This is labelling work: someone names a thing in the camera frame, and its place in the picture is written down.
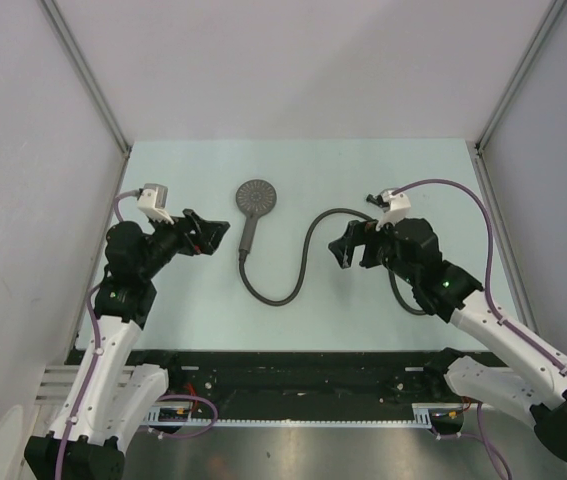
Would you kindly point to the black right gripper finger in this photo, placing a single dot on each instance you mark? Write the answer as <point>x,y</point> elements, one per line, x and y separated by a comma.
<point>360,232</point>
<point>343,250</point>

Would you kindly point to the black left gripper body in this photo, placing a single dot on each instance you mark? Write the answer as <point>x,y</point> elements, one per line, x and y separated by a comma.
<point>167,240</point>

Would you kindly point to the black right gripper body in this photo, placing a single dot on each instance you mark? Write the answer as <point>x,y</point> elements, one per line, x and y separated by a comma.
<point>380,248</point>

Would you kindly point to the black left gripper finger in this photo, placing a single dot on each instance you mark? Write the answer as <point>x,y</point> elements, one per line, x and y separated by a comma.
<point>197,223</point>
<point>210,237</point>

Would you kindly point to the grey shower head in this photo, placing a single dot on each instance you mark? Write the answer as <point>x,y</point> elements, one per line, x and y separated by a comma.
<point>254,198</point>

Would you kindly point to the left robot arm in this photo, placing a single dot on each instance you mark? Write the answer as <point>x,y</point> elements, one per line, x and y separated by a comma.
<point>91,433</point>

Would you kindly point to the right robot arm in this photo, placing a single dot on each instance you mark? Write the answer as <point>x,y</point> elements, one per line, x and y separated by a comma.
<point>535,392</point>

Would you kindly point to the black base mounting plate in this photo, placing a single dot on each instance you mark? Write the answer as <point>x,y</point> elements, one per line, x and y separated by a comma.
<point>308,385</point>

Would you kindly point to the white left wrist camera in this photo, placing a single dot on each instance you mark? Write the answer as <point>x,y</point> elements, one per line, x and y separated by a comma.
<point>152,203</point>

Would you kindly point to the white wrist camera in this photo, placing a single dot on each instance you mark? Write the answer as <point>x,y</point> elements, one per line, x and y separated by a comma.
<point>395,207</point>
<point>152,203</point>

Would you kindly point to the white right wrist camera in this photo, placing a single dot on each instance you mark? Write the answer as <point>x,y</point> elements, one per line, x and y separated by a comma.
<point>395,207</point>

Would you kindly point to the slotted cable duct rail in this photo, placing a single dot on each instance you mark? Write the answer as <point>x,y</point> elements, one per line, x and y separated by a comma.
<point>416,415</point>

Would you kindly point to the left aluminium frame post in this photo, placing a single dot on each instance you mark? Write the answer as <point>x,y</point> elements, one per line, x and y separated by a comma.
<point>78,61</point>

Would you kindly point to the aluminium frame post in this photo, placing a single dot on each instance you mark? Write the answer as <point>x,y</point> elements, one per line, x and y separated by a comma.
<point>549,21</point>
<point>78,61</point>

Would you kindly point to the right aluminium frame post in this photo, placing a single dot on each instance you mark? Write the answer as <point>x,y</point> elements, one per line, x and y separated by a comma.
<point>549,21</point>

